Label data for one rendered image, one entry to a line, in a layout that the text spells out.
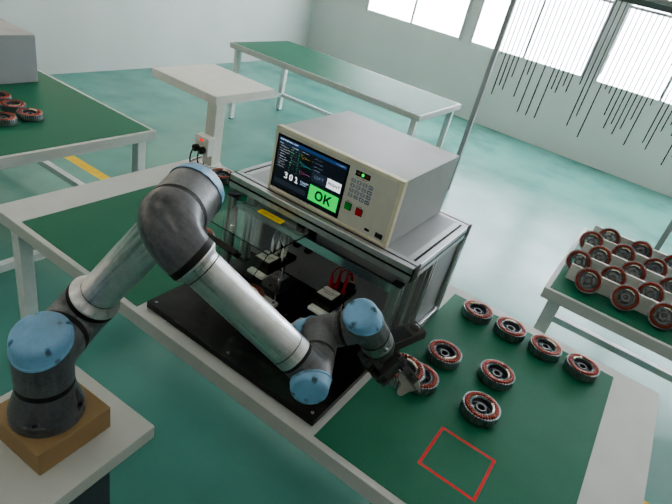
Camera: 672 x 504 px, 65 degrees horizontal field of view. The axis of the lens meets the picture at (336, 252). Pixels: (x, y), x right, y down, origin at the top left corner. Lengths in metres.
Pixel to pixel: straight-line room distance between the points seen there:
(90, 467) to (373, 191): 0.94
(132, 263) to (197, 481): 1.24
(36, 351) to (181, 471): 1.17
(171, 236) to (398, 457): 0.83
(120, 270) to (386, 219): 0.70
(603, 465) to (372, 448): 0.67
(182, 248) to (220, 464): 1.46
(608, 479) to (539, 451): 0.19
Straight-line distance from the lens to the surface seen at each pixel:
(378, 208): 1.45
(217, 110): 2.56
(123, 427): 1.39
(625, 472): 1.77
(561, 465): 1.65
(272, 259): 1.68
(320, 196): 1.55
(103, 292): 1.20
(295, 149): 1.57
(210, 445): 2.31
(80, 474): 1.33
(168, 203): 0.93
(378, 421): 1.49
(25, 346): 1.18
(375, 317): 1.07
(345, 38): 8.88
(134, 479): 2.22
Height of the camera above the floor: 1.82
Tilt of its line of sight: 30 degrees down
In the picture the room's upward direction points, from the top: 14 degrees clockwise
